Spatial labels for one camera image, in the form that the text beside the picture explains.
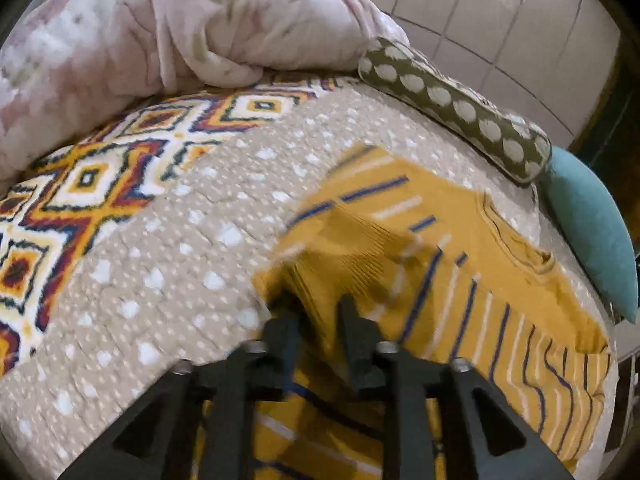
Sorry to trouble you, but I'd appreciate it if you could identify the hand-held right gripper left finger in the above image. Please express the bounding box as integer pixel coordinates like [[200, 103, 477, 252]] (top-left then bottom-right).
[[57, 301, 306, 480]]

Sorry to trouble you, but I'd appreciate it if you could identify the geometric patterned blanket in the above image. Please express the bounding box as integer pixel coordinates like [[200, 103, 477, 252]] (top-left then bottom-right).
[[0, 72, 341, 376]]

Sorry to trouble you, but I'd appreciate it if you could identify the olive spotted bolster pillow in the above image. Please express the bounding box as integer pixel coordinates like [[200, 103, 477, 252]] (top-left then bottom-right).
[[357, 36, 552, 184]]

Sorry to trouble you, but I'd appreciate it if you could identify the pink floral duvet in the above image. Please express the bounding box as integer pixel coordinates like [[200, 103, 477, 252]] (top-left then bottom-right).
[[0, 0, 411, 181]]

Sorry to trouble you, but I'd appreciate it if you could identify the yellow striped sweater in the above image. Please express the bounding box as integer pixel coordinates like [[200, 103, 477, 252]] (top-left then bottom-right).
[[192, 142, 613, 480]]

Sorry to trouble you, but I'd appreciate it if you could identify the beige panelled wardrobe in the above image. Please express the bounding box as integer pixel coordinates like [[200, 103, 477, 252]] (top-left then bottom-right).
[[350, 0, 623, 151]]

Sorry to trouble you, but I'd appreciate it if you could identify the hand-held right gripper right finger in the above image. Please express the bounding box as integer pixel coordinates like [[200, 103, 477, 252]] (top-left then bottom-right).
[[337, 294, 576, 480]]

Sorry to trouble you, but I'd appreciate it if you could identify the teal ribbed cushion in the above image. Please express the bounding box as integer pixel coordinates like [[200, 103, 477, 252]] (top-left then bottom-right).
[[537, 146, 640, 323]]

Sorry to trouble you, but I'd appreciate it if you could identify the beige quilted heart bedspread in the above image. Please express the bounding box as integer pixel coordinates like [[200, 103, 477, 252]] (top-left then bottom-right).
[[0, 77, 621, 480]]

